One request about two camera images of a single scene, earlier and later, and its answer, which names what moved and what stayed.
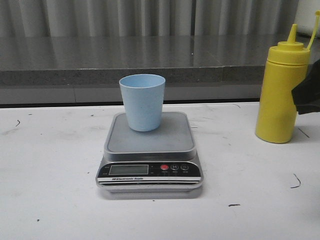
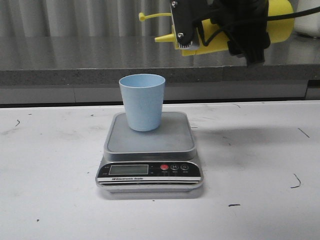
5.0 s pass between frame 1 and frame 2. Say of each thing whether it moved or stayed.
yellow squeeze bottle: moved
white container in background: stayed
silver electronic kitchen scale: stayed
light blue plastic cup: stayed
